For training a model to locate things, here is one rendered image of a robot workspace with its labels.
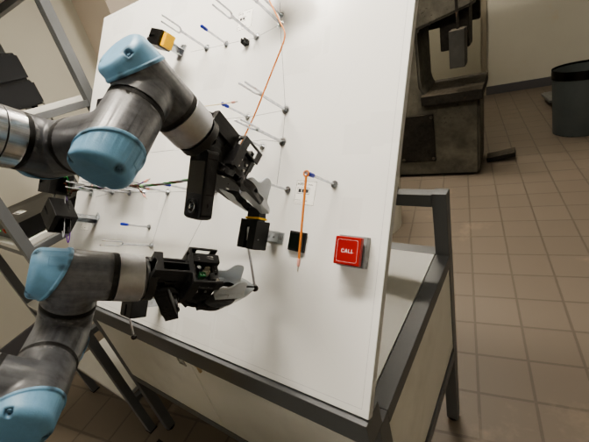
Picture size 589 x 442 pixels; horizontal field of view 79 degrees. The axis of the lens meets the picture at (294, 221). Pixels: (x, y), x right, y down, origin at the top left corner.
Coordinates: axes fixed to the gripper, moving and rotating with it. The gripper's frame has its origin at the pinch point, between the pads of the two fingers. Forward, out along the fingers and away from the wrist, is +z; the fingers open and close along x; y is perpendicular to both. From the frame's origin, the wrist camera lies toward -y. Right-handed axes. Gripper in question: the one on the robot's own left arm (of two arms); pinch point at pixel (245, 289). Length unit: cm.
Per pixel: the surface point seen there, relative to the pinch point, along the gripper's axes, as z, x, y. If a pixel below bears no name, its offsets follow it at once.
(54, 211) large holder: -32, 50, -41
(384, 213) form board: 13.6, -0.8, 27.5
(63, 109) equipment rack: -35, 96, -36
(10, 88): -50, 99, -36
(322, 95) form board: 7.8, 26.5, 32.2
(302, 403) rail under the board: 10.5, -21.0, -6.0
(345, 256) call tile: 8.9, -4.8, 19.4
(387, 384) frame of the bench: 27.3, -22.0, 1.2
